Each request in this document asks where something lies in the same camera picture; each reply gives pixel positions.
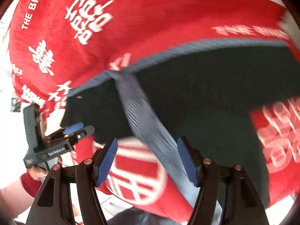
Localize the person's left hand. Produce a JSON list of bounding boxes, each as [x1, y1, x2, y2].
[[26, 155, 64, 182]]

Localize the red blanket white characters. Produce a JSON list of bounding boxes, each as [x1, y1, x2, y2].
[[9, 0, 300, 224]]

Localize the left forearm red cuff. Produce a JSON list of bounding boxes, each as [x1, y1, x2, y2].
[[0, 172, 43, 220]]

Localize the person's blue jeans legs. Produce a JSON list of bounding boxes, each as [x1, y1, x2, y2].
[[107, 207, 178, 225]]

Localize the black pants grey patterned waistband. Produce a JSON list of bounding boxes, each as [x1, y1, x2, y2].
[[61, 39, 299, 222]]

